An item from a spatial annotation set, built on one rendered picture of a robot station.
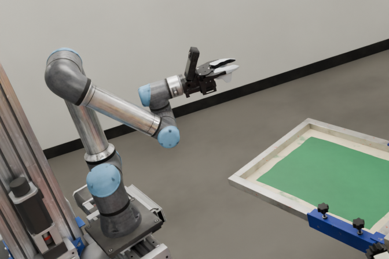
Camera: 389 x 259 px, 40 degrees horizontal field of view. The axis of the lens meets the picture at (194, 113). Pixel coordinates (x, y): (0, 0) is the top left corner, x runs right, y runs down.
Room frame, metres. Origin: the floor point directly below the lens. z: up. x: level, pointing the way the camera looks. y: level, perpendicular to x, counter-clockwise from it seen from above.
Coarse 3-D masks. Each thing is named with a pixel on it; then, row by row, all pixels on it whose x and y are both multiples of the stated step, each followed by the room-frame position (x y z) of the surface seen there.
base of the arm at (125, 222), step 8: (128, 208) 1.58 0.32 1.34; (136, 208) 1.61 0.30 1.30; (104, 216) 1.56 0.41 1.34; (112, 216) 1.55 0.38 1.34; (120, 216) 1.55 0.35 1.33; (128, 216) 1.56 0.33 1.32; (136, 216) 1.59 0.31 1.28; (104, 224) 1.56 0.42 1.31; (112, 224) 1.55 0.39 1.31; (120, 224) 1.54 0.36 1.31; (128, 224) 1.54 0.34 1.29; (136, 224) 1.56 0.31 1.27; (104, 232) 1.56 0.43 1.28; (112, 232) 1.54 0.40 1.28; (120, 232) 1.53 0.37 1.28; (128, 232) 1.54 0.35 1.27
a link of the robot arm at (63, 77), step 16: (64, 64) 1.63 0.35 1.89; (48, 80) 1.62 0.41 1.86; (64, 80) 1.59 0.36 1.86; (80, 80) 1.59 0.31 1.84; (64, 96) 1.58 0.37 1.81; (80, 96) 1.57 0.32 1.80; (96, 96) 1.59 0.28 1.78; (112, 96) 1.61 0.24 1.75; (112, 112) 1.58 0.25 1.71; (128, 112) 1.59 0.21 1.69; (144, 112) 1.61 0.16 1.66; (144, 128) 1.59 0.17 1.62; (160, 128) 1.59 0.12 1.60; (176, 128) 1.60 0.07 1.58; (160, 144) 1.57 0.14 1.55; (176, 144) 1.57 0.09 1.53
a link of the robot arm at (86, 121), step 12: (60, 48) 1.79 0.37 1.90; (48, 60) 1.73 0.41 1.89; (72, 60) 1.68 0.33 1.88; (84, 72) 1.74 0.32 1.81; (72, 108) 1.71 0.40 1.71; (84, 108) 1.71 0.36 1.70; (84, 120) 1.70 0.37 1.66; (96, 120) 1.73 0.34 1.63; (84, 132) 1.70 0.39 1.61; (96, 132) 1.71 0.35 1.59; (84, 144) 1.72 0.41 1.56; (96, 144) 1.70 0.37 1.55; (108, 144) 1.74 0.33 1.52; (96, 156) 1.70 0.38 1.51; (108, 156) 1.70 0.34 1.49; (120, 168) 1.70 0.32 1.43
